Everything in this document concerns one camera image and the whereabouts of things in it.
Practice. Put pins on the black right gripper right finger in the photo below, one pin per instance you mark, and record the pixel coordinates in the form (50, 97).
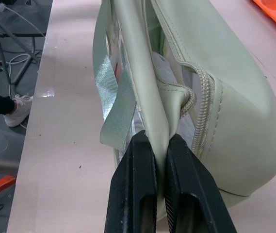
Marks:
(196, 194)

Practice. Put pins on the white sneaker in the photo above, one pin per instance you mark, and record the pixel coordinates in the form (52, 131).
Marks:
(16, 110)

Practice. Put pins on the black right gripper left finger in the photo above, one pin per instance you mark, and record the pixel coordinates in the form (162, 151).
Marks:
(130, 184)

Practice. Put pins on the grey metal tripod stand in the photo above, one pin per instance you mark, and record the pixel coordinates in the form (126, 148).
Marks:
(9, 36)

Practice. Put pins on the light green zipper pouch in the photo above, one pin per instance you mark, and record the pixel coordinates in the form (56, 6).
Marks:
(225, 97)

